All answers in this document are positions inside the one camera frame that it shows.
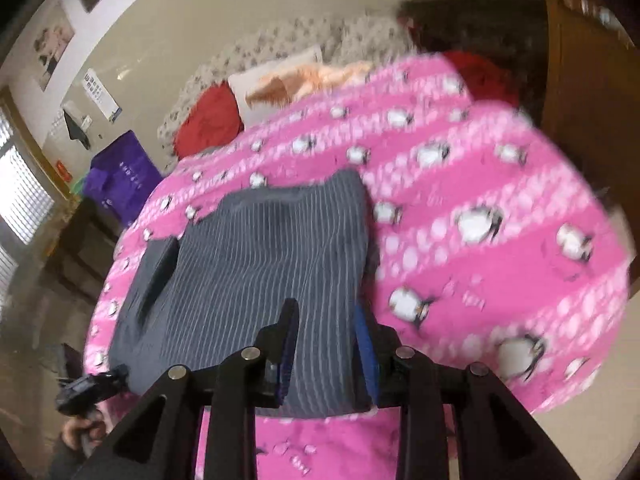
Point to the floral bed sheet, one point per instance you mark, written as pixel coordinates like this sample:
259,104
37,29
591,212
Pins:
260,45

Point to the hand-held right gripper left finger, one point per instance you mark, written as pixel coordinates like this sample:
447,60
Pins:
286,370

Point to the person's left hand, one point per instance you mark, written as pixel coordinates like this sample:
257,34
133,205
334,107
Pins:
75,432

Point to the black hanging cloth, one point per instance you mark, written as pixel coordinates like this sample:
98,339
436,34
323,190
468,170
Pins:
75,130

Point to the framed wall picture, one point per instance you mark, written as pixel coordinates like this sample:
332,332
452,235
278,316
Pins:
52,45

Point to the white pillow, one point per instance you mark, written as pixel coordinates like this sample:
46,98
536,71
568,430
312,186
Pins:
239,87

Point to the purple bag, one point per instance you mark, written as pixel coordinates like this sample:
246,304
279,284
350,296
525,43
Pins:
125,175

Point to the wooden wardrobe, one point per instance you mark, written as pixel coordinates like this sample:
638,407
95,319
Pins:
575,85

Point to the red cloth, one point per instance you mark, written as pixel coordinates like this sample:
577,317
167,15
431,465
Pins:
210,120
480,72

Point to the grey striped garment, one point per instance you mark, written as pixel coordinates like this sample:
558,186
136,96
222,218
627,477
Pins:
275,245

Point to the white wall notice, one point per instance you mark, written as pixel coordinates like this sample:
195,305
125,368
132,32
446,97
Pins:
100,92

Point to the orange cloth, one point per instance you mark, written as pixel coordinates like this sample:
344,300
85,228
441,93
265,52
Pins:
310,80

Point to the dark brown blanket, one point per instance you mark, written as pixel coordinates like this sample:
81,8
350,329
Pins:
475,25

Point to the green thing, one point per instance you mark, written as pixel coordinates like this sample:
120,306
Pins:
78,186

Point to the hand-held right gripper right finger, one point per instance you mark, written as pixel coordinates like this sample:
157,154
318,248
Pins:
367,365

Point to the pink penguin blanket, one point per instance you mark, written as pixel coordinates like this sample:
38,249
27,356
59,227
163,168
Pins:
500,260

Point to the window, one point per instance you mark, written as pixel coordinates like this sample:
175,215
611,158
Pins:
20,185

